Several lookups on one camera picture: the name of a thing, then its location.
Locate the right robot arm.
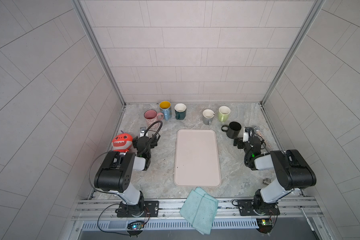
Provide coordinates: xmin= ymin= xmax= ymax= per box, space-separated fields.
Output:
xmin=232 ymin=127 xmax=317 ymax=217

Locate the light green mug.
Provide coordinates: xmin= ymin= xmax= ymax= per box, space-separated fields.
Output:
xmin=218 ymin=106 xmax=231 ymax=123

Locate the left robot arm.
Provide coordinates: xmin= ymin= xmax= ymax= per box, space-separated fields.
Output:
xmin=89 ymin=121 xmax=163 ymax=218

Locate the aluminium mounting rail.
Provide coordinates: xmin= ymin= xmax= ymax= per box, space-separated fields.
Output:
xmin=72 ymin=194 xmax=324 ymax=221

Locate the left circuit board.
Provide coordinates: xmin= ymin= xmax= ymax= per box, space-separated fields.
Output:
xmin=127 ymin=221 xmax=145 ymax=237

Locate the teal cloth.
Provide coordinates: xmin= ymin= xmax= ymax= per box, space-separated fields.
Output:
xmin=180 ymin=187 xmax=219 ymax=235

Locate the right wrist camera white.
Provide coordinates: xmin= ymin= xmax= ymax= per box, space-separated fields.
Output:
xmin=243 ymin=127 xmax=249 ymax=142

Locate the small metal fitting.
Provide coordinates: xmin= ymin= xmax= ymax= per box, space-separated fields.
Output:
xmin=263 ymin=178 xmax=272 ymax=185

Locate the pink glass mug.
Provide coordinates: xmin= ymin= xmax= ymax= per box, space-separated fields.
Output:
xmin=144 ymin=110 xmax=164 ymax=127

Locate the black mug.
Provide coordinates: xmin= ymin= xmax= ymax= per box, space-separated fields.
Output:
xmin=221 ymin=122 xmax=242 ymax=139

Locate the red monster plush toy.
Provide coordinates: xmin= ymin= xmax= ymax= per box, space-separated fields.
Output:
xmin=112 ymin=133 xmax=133 ymax=153

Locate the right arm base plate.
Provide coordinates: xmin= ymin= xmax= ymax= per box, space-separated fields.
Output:
xmin=232 ymin=200 xmax=280 ymax=216

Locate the dark green mug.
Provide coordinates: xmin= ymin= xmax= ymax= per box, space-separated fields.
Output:
xmin=175 ymin=103 xmax=187 ymax=121

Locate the light blue butterfly mug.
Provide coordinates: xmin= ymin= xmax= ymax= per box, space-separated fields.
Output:
xmin=159 ymin=101 xmax=172 ymax=121

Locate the circuit board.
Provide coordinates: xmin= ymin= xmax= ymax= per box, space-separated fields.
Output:
xmin=256 ymin=219 xmax=274 ymax=234
xmin=127 ymin=221 xmax=145 ymax=237

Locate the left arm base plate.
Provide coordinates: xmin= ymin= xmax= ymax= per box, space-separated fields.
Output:
xmin=115 ymin=201 xmax=160 ymax=218

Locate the beige tray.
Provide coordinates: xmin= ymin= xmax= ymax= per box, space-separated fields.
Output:
xmin=174 ymin=130 xmax=222 ymax=187

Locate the right circuit board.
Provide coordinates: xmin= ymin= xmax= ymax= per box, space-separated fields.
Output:
xmin=256 ymin=219 xmax=274 ymax=234

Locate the clear tube with grains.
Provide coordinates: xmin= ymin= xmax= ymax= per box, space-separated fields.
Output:
xmin=254 ymin=127 xmax=275 ymax=152

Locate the grey mug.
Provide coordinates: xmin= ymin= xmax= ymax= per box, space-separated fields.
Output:
xmin=203 ymin=109 xmax=215 ymax=126

